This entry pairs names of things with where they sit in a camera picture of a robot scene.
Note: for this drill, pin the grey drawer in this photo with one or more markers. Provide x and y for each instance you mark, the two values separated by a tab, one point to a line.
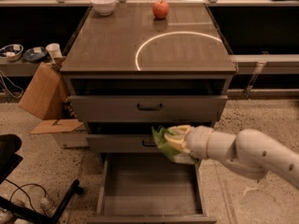
147	188
122	143
154	108

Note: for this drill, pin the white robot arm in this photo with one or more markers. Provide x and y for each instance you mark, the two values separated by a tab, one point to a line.
249	153

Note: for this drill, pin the blue patterned bowl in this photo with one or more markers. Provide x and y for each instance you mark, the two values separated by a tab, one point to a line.
11	53

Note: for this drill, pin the red apple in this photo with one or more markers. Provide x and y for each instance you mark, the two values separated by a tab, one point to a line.
160	9

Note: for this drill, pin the open cardboard box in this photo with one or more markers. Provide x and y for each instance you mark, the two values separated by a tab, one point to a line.
45	98

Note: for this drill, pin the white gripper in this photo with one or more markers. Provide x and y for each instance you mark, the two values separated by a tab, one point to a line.
197	141

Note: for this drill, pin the grey bottom drawer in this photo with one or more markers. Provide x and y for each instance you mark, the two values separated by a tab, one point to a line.
147	188

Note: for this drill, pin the white paper cup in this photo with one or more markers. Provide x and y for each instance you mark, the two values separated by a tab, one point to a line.
54	50

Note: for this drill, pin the grey middle drawer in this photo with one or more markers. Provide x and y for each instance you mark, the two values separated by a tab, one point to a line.
122	143

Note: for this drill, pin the green rice chip bag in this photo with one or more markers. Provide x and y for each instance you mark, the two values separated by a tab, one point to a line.
172	154

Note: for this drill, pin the white bowl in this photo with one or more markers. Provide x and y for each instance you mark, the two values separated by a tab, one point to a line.
103	7

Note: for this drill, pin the grey top drawer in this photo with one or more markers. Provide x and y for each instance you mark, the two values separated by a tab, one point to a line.
154	108

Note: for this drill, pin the grey drawer cabinet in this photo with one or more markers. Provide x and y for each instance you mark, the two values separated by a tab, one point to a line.
131	53

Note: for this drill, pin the dark blue bowl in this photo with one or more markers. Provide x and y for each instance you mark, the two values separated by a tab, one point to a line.
35	55

